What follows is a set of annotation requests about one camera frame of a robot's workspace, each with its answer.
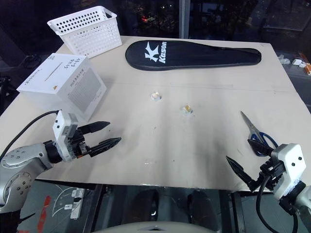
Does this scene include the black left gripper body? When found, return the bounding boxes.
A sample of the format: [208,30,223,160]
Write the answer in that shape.
[69,126,95,160]

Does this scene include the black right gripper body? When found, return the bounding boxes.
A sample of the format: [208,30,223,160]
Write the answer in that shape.
[258,158,285,189]

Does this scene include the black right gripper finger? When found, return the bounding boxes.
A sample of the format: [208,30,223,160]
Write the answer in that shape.
[247,138,273,159]
[225,155,262,193]

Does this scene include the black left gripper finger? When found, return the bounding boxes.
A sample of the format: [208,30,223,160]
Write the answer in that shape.
[88,137,122,156]
[81,120,111,135]

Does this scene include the white cardboard box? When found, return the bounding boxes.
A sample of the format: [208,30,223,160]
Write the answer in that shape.
[16,52,108,122]

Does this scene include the white power strip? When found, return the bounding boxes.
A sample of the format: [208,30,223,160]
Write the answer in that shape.
[62,187,85,221]

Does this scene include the small clear wrapped candy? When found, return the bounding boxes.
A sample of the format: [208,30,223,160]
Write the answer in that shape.
[149,91,163,102]

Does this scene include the small yellow wrapped candy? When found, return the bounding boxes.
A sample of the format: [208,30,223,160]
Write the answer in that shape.
[180,104,195,118]

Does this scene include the white perforated plastic basket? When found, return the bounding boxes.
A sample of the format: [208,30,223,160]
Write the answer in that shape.
[47,5,123,59]

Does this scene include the light grey robot torso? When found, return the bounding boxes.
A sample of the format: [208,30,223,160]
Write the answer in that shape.
[94,219,203,233]

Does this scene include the small white parts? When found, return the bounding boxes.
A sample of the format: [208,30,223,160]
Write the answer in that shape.
[277,54,307,69]

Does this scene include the black Kason racket cover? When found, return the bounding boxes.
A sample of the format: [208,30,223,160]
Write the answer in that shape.
[124,39,262,72]

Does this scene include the blue-handled scissors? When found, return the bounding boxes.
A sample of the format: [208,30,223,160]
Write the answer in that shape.
[240,110,279,157]

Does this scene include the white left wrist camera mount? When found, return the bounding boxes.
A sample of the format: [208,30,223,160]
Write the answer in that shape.
[52,111,85,163]

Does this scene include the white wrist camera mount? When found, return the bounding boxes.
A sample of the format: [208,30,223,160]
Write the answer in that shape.
[52,111,85,163]
[270,143,306,202]

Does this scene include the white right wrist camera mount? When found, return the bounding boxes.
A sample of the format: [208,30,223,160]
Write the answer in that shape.
[270,143,306,202]

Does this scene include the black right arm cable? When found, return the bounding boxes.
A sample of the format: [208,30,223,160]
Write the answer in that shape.
[257,173,277,233]

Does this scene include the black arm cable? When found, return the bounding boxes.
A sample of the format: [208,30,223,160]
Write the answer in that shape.
[257,173,277,233]
[0,110,60,158]

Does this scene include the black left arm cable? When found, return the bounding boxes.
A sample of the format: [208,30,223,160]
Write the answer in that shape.
[0,110,60,158]

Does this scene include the black metal table frame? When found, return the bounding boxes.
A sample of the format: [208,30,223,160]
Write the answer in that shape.
[79,183,111,233]

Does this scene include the coiled black floor cable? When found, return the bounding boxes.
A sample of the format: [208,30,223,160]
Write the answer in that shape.
[23,54,42,69]

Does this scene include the grey vertical post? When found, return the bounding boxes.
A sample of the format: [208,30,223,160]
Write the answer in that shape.
[178,0,190,39]

